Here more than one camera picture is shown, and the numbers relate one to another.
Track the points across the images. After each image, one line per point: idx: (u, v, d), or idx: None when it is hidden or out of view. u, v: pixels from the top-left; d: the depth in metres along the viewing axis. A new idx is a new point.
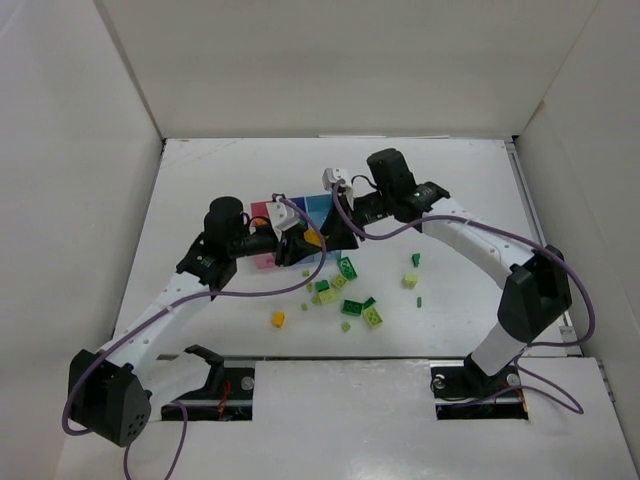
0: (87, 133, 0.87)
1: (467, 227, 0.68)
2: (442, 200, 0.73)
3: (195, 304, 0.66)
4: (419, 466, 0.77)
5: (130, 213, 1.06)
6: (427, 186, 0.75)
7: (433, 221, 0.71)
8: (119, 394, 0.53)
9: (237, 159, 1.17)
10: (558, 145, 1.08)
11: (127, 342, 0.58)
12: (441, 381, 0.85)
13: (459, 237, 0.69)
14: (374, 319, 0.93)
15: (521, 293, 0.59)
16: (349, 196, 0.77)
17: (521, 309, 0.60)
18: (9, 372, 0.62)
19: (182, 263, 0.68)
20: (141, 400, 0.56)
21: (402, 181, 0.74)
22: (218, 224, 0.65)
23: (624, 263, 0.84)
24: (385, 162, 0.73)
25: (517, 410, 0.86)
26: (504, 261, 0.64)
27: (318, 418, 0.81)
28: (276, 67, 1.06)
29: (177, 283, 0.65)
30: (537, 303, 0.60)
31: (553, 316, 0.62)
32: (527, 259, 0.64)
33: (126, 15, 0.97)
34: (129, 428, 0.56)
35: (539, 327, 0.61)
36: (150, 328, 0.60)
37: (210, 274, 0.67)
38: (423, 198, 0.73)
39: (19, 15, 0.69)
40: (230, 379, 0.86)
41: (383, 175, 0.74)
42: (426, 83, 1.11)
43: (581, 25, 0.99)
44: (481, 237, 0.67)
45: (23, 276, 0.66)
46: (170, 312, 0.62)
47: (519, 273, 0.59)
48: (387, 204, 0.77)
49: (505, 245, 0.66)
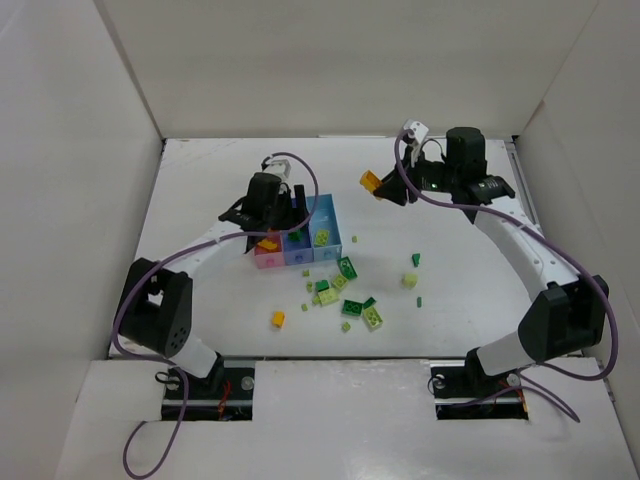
0: (87, 133, 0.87)
1: (520, 232, 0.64)
2: (505, 198, 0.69)
3: (237, 245, 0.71)
4: (419, 466, 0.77)
5: (130, 214, 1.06)
6: (495, 179, 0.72)
7: (488, 215, 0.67)
8: (176, 295, 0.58)
9: (236, 159, 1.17)
10: (557, 146, 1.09)
11: (181, 258, 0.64)
12: (441, 381, 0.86)
13: (507, 239, 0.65)
14: (374, 319, 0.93)
15: (547, 310, 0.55)
16: (415, 154, 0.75)
17: (542, 326, 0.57)
18: (8, 372, 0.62)
19: (224, 214, 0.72)
20: (187, 313, 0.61)
21: (472, 166, 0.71)
22: (264, 184, 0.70)
23: (625, 264, 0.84)
24: (463, 141, 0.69)
25: (517, 410, 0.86)
26: (543, 276, 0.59)
27: (319, 419, 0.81)
28: (276, 67, 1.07)
29: (221, 226, 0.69)
30: (561, 327, 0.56)
31: (574, 344, 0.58)
32: (568, 282, 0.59)
33: (125, 14, 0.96)
34: (174, 339, 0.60)
35: (556, 348, 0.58)
36: (200, 253, 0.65)
37: (250, 225, 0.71)
38: (487, 189, 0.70)
39: (16, 17, 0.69)
40: (230, 379, 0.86)
41: (457, 152, 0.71)
42: (426, 84, 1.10)
43: (580, 27, 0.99)
44: (530, 246, 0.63)
45: (23, 276, 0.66)
46: (217, 245, 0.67)
47: (553, 291, 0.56)
48: (445, 178, 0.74)
49: (552, 261, 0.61)
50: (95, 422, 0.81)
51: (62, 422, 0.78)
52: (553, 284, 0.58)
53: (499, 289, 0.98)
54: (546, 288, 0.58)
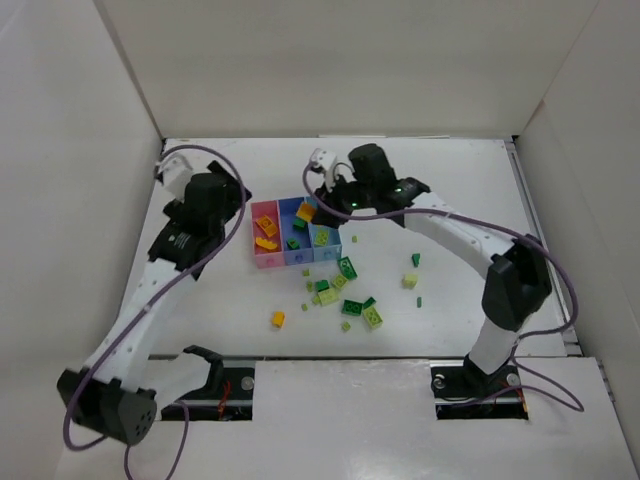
0: (87, 134, 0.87)
1: (448, 220, 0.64)
2: (422, 194, 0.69)
3: (177, 293, 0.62)
4: (419, 466, 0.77)
5: (130, 214, 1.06)
6: (407, 180, 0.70)
7: (415, 214, 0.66)
8: (113, 410, 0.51)
9: (236, 159, 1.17)
10: (557, 145, 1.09)
11: (111, 353, 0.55)
12: (441, 381, 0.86)
13: (440, 231, 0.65)
14: (374, 318, 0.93)
15: (500, 282, 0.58)
16: (329, 181, 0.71)
17: (503, 298, 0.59)
18: (8, 373, 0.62)
19: (155, 247, 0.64)
20: (142, 402, 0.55)
21: (382, 178, 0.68)
22: (204, 191, 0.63)
23: (625, 264, 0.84)
24: (366, 158, 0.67)
25: (517, 410, 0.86)
26: (485, 253, 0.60)
27: (319, 419, 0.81)
28: (275, 67, 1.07)
29: (153, 274, 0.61)
30: (517, 294, 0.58)
31: (538, 303, 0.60)
32: (507, 249, 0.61)
33: (125, 14, 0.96)
34: (139, 428, 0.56)
35: (523, 314, 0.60)
36: (133, 332, 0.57)
37: (184, 254, 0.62)
38: (405, 193, 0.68)
39: (16, 17, 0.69)
40: (230, 379, 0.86)
41: (362, 170, 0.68)
42: (426, 83, 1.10)
43: (580, 26, 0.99)
44: (461, 228, 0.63)
45: (22, 276, 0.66)
46: (149, 312, 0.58)
47: (499, 263, 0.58)
48: (362, 194, 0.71)
49: (485, 235, 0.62)
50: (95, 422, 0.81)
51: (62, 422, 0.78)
52: (497, 257, 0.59)
53: None
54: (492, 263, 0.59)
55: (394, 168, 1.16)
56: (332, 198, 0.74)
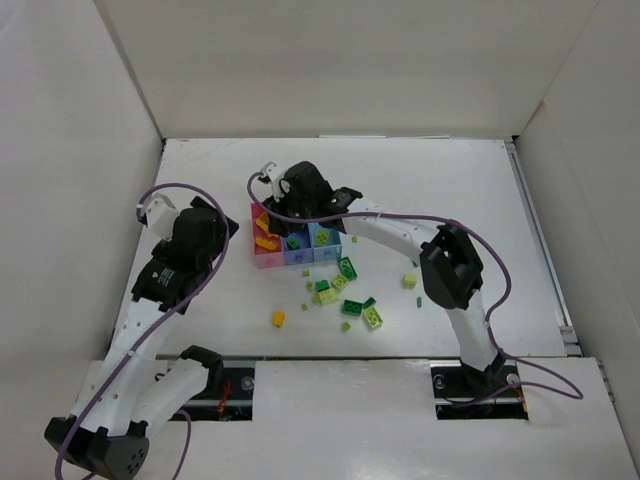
0: (87, 134, 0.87)
1: (380, 219, 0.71)
2: (355, 201, 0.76)
3: (161, 333, 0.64)
4: (419, 467, 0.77)
5: (130, 214, 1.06)
6: (342, 190, 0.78)
7: (352, 218, 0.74)
8: (100, 459, 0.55)
9: (237, 159, 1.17)
10: (557, 145, 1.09)
11: (97, 402, 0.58)
12: (441, 381, 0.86)
13: (375, 230, 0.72)
14: (374, 319, 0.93)
15: (433, 266, 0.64)
16: (276, 193, 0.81)
17: (439, 282, 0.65)
18: (8, 373, 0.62)
19: (138, 286, 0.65)
20: (129, 446, 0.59)
21: (318, 191, 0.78)
22: (193, 225, 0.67)
23: (625, 263, 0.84)
24: (299, 177, 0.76)
25: (517, 410, 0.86)
26: (416, 243, 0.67)
27: (319, 419, 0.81)
28: (275, 67, 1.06)
29: (136, 316, 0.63)
30: (451, 275, 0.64)
31: (470, 280, 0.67)
32: (434, 236, 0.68)
33: (125, 15, 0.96)
34: (129, 465, 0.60)
35: (461, 292, 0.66)
36: (118, 377, 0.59)
37: (168, 292, 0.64)
38: (340, 202, 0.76)
39: (16, 18, 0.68)
40: (230, 379, 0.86)
41: (298, 188, 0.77)
42: (426, 84, 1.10)
43: (580, 26, 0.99)
44: (392, 224, 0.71)
45: (23, 276, 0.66)
46: (134, 357, 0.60)
47: (430, 250, 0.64)
48: (302, 207, 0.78)
49: (414, 228, 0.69)
50: None
51: None
52: (425, 244, 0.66)
53: (499, 288, 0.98)
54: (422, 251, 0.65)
55: (394, 167, 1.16)
56: (281, 207, 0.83)
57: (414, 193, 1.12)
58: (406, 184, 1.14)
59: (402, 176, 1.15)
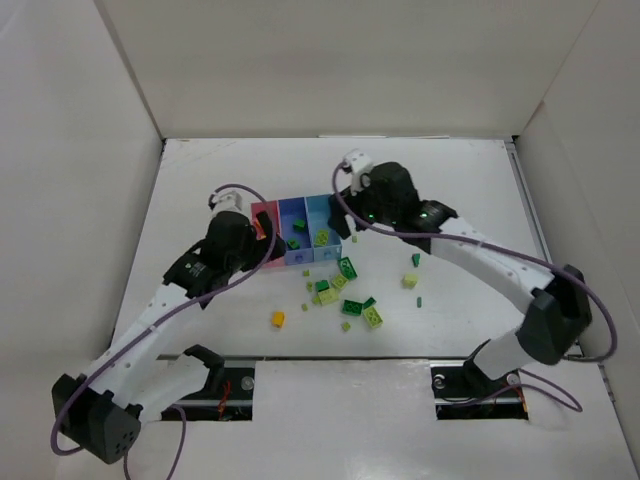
0: (87, 133, 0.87)
1: (479, 249, 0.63)
2: (449, 219, 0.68)
3: (182, 317, 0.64)
4: (420, 467, 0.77)
5: (130, 214, 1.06)
6: (432, 204, 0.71)
7: (445, 240, 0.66)
8: (99, 422, 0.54)
9: (237, 159, 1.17)
10: (557, 145, 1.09)
11: (108, 368, 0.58)
12: (441, 381, 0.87)
13: (470, 260, 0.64)
14: (374, 319, 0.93)
15: (543, 317, 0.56)
16: (355, 185, 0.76)
17: (544, 334, 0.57)
18: (9, 373, 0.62)
19: (171, 271, 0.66)
20: (127, 421, 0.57)
21: (407, 200, 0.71)
22: (224, 230, 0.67)
23: (625, 263, 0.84)
24: (389, 181, 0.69)
25: (517, 410, 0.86)
26: (525, 286, 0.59)
27: (320, 419, 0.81)
28: (276, 67, 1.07)
29: (163, 297, 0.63)
30: (560, 329, 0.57)
31: (576, 336, 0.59)
32: (547, 282, 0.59)
33: (125, 15, 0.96)
34: (117, 446, 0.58)
35: (563, 348, 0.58)
36: (134, 348, 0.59)
37: (196, 282, 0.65)
38: (429, 219, 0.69)
39: (17, 16, 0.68)
40: (230, 379, 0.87)
41: (383, 191, 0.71)
42: (427, 83, 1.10)
43: (580, 26, 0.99)
44: (496, 259, 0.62)
45: (23, 276, 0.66)
46: (154, 333, 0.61)
47: (542, 298, 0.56)
48: (380, 211, 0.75)
49: (522, 267, 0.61)
50: None
51: None
52: (537, 290, 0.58)
53: None
54: (533, 299, 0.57)
55: None
56: (357, 202, 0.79)
57: None
58: None
59: None
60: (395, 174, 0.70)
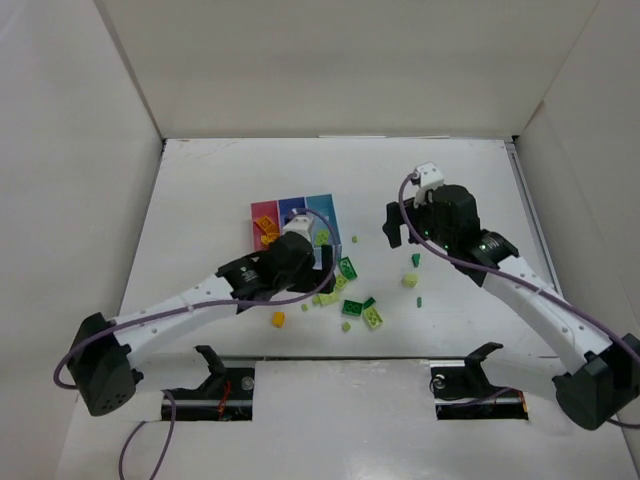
0: (87, 133, 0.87)
1: (537, 296, 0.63)
2: (509, 257, 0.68)
3: (216, 311, 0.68)
4: (420, 467, 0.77)
5: (130, 214, 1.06)
6: (493, 237, 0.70)
7: (500, 278, 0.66)
8: (107, 371, 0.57)
9: (237, 159, 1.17)
10: (557, 145, 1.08)
11: (138, 325, 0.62)
12: (441, 381, 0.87)
13: (525, 305, 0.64)
14: (374, 318, 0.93)
15: (594, 385, 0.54)
16: (419, 198, 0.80)
17: (590, 401, 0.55)
18: (10, 373, 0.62)
19: (226, 268, 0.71)
20: (125, 383, 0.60)
21: (467, 227, 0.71)
22: (288, 249, 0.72)
23: (625, 264, 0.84)
24: (453, 205, 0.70)
25: (517, 410, 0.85)
26: (578, 347, 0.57)
27: (320, 419, 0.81)
28: (276, 67, 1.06)
29: (208, 286, 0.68)
30: (606, 396, 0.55)
31: (621, 404, 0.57)
32: (602, 348, 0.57)
33: (125, 15, 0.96)
34: (105, 401, 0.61)
35: (605, 415, 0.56)
36: (166, 318, 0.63)
37: (244, 286, 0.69)
38: (488, 251, 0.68)
39: (18, 16, 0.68)
40: (230, 379, 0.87)
41: (448, 215, 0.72)
42: (427, 83, 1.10)
43: (580, 26, 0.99)
44: (551, 311, 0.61)
45: (24, 276, 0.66)
46: (188, 312, 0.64)
47: (594, 363, 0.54)
48: (435, 230, 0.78)
49: (579, 327, 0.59)
50: (95, 422, 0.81)
51: (62, 423, 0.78)
52: (591, 355, 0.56)
53: None
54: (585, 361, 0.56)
55: (395, 168, 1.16)
56: (418, 214, 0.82)
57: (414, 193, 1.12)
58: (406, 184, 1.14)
59: (403, 177, 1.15)
60: (463, 199, 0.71)
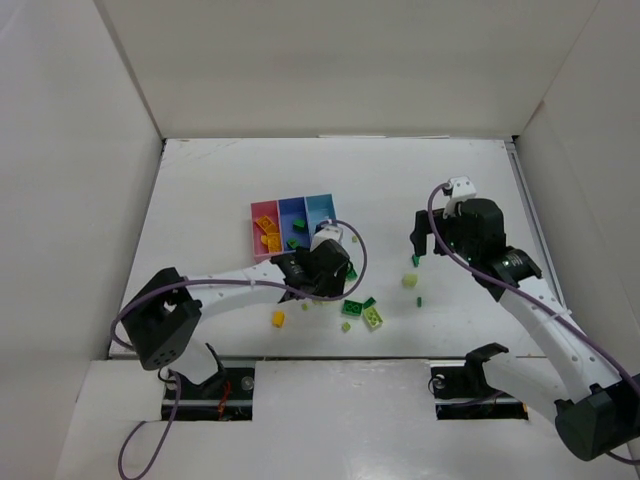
0: (86, 132, 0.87)
1: (552, 321, 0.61)
2: (531, 278, 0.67)
3: (270, 292, 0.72)
4: (420, 467, 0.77)
5: (130, 213, 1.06)
6: (518, 254, 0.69)
7: (517, 296, 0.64)
8: (176, 322, 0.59)
9: (236, 159, 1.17)
10: (558, 145, 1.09)
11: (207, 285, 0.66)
12: (441, 381, 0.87)
13: (537, 328, 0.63)
14: (374, 318, 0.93)
15: (594, 419, 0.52)
16: (448, 208, 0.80)
17: (587, 431, 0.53)
18: (10, 373, 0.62)
19: (277, 258, 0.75)
20: (182, 342, 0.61)
21: (491, 241, 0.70)
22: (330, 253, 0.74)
23: (625, 264, 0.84)
24: (480, 217, 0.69)
25: (517, 410, 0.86)
26: (584, 378, 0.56)
27: (320, 419, 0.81)
28: (276, 66, 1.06)
29: (264, 268, 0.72)
30: (604, 431, 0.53)
31: (617, 441, 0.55)
32: (609, 383, 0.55)
33: (125, 14, 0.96)
34: (158, 358, 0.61)
35: (600, 450, 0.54)
36: (230, 286, 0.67)
37: (294, 276, 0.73)
38: (511, 268, 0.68)
39: (18, 16, 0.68)
40: (230, 379, 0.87)
41: (474, 226, 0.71)
42: (428, 83, 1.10)
43: (580, 26, 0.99)
44: (562, 337, 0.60)
45: (24, 276, 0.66)
46: (249, 285, 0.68)
47: (598, 396, 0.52)
48: (460, 241, 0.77)
49: (590, 357, 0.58)
50: (94, 421, 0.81)
51: (62, 423, 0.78)
52: (596, 387, 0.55)
53: None
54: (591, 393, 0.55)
55: (394, 168, 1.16)
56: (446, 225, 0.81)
57: (414, 193, 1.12)
58: (406, 184, 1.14)
59: (403, 177, 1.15)
60: (491, 213, 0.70)
